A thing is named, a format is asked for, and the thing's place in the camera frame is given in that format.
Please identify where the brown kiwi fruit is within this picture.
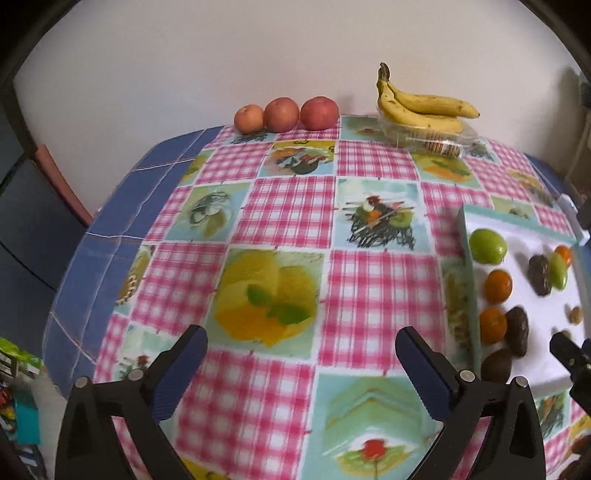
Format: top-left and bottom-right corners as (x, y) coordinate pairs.
(569, 306), (584, 325)

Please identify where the dark brown avocado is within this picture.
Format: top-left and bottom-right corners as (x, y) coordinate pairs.
(481, 348), (513, 384)

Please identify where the dark brown fruit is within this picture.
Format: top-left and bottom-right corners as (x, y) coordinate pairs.
(505, 306), (530, 358)

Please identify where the white foam tray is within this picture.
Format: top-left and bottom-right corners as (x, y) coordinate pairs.
(457, 205), (590, 395)

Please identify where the orange tangerine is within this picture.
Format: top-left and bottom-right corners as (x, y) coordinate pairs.
(479, 307), (507, 345)
(554, 244), (572, 267)
(483, 269), (513, 305)

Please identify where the light green fruit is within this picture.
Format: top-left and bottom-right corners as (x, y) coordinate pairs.
(548, 252), (568, 291)

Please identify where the dark wrinkled fruit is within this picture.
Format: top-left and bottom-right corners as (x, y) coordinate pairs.
(527, 255), (552, 297)

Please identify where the blue plaid tablecloth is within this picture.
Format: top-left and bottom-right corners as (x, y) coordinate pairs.
(42, 127), (221, 397)

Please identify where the green apple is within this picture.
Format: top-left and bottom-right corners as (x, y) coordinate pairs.
(469, 228), (508, 265)

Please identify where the clear plastic container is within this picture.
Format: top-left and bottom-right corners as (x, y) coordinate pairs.
(378, 110), (478, 159)

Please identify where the yellow banana bunch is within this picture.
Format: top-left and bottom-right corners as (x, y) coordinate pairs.
(377, 62), (480, 134)

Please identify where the right red apple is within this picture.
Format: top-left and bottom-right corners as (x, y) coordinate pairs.
(301, 96), (339, 131)

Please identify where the red apple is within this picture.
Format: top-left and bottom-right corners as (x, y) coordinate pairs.
(301, 96), (339, 131)
(233, 104), (264, 135)
(263, 97), (300, 133)

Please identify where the left red apple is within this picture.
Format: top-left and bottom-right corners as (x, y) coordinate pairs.
(233, 104), (264, 135)

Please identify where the middle red apple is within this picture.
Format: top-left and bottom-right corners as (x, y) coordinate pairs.
(263, 97), (300, 133)

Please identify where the pink door frame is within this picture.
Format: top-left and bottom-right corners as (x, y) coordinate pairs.
(35, 144), (93, 227)

